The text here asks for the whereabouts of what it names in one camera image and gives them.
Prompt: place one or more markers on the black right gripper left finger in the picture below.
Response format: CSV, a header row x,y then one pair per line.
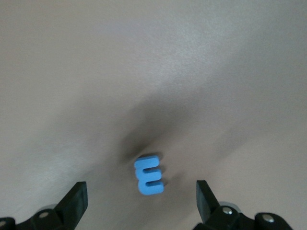
x,y
60,215

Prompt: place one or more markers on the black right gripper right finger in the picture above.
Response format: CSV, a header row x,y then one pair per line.
x,y
216,218

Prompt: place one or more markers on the blue letter E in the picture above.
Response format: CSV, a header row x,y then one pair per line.
x,y
140,177

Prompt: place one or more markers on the brown table cover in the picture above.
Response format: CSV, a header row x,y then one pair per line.
x,y
72,72

